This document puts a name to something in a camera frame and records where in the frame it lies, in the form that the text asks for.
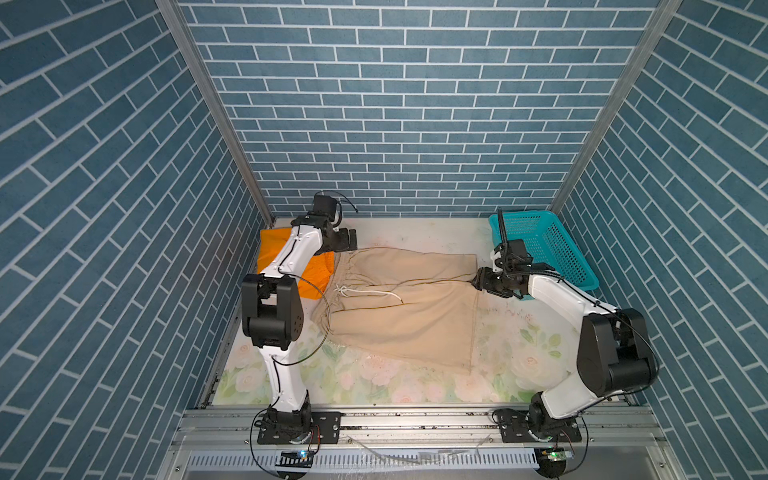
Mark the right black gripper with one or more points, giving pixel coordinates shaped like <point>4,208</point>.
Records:
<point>483,275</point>

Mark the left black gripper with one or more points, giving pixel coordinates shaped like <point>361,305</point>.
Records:
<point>342,243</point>

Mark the orange shorts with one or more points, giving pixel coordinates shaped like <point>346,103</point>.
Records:
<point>278,244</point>

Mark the beige shorts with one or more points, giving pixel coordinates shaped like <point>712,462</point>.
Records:
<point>405,305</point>

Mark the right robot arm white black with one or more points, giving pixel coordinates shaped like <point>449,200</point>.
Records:
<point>614,355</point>

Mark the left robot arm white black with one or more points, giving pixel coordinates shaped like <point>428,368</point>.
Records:
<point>271,309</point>

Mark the teal plastic basket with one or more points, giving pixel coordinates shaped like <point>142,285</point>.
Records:
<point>546,240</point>

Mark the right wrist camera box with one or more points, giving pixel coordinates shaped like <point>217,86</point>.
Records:
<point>497,259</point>

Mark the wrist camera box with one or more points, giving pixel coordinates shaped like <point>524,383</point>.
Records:
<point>497,259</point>
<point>334,212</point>

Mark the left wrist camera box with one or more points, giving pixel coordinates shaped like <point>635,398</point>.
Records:
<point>334,212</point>

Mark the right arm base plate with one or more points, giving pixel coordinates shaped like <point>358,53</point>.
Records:
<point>517,426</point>

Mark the white vented cable duct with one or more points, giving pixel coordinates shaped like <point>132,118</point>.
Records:
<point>358,460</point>

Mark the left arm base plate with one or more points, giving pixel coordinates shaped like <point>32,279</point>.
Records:
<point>281,428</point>

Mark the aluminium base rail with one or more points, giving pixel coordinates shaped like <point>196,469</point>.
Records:
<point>618,442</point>

